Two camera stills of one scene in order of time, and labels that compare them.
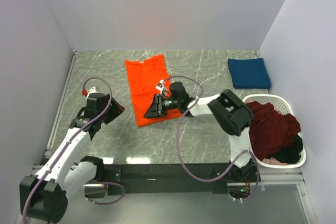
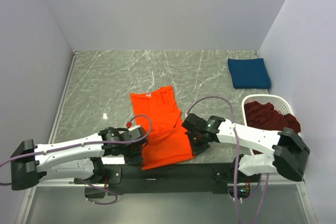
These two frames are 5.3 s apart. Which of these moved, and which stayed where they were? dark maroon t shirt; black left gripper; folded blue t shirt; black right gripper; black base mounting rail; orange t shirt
Moved: black left gripper; orange t shirt; black right gripper
Stayed: dark maroon t shirt; folded blue t shirt; black base mounting rail
